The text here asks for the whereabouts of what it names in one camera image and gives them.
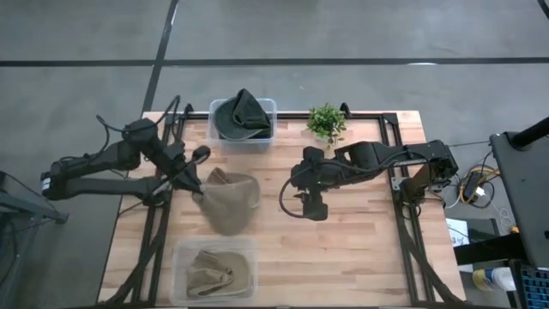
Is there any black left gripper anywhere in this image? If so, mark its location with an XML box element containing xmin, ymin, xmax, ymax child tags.
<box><xmin>152</xmin><ymin>144</ymin><xmax>212</xmax><ymax>198</ymax></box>

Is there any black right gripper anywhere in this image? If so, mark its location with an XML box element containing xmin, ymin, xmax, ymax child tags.
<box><xmin>289</xmin><ymin>146</ymin><xmax>344</xmax><ymax>222</ymax></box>

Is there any dark green fabric hat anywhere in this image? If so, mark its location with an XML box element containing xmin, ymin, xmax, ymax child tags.
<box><xmin>213</xmin><ymin>88</ymin><xmax>274</xmax><ymax>141</ymax></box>
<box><xmin>219</xmin><ymin>127</ymin><xmax>275</xmax><ymax>142</ymax></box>

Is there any clear plastic storage bin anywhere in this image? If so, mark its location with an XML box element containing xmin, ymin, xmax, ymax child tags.
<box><xmin>208</xmin><ymin>97</ymin><xmax>278</xmax><ymax>154</ymax></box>
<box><xmin>169</xmin><ymin>234</ymin><xmax>259</xmax><ymax>306</ymax></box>

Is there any green plant in white pot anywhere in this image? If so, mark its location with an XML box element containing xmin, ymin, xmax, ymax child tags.
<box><xmin>306</xmin><ymin>103</ymin><xmax>347</xmax><ymax>149</ymax></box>

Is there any grey metal chair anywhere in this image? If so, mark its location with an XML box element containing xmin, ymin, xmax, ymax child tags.
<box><xmin>0</xmin><ymin>170</ymin><xmax>69</xmax><ymax>309</ymax></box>

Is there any white paper sheet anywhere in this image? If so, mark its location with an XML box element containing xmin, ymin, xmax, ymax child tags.
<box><xmin>445</xmin><ymin>217</ymin><xmax>472</xmax><ymax>249</ymax></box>

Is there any black power adapter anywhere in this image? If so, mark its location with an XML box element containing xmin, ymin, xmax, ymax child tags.
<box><xmin>462</xmin><ymin>171</ymin><xmax>486</xmax><ymax>203</ymax></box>

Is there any black box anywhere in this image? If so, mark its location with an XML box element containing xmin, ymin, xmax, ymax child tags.
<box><xmin>453</xmin><ymin>217</ymin><xmax>528</xmax><ymax>266</ymax></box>

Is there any white plastic bottle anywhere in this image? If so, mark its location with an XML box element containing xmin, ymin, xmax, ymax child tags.
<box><xmin>471</xmin><ymin>265</ymin><xmax>518</xmax><ymax>293</ymax></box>

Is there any dark grey computer cart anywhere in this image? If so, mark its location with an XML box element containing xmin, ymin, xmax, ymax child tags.
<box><xmin>490</xmin><ymin>128</ymin><xmax>549</xmax><ymax>268</ymax></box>

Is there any black pole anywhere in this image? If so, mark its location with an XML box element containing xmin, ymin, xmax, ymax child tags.
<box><xmin>509</xmin><ymin>116</ymin><xmax>549</xmax><ymax>150</ymax></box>

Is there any black keyboard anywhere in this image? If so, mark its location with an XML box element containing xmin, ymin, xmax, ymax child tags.
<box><xmin>510</xmin><ymin>261</ymin><xmax>549</xmax><ymax>309</ymax></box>

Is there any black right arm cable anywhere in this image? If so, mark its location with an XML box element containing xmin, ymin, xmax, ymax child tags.
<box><xmin>278</xmin><ymin>178</ymin><xmax>311</xmax><ymax>219</ymax></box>

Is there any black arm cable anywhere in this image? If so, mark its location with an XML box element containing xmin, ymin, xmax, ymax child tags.
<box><xmin>96</xmin><ymin>94</ymin><xmax>182</xmax><ymax>134</ymax></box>
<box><xmin>278</xmin><ymin>178</ymin><xmax>311</xmax><ymax>219</ymax></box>

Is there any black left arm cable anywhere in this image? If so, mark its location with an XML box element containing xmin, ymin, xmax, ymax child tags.
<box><xmin>96</xmin><ymin>94</ymin><xmax>182</xmax><ymax>134</ymax></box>

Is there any black aluminium rig frame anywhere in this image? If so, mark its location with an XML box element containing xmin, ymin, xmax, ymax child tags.
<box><xmin>100</xmin><ymin>102</ymin><xmax>464</xmax><ymax>308</ymax></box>

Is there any yellow cable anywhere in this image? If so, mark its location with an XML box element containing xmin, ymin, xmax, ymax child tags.
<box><xmin>458</xmin><ymin>167</ymin><xmax>502</xmax><ymax>206</ymax></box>

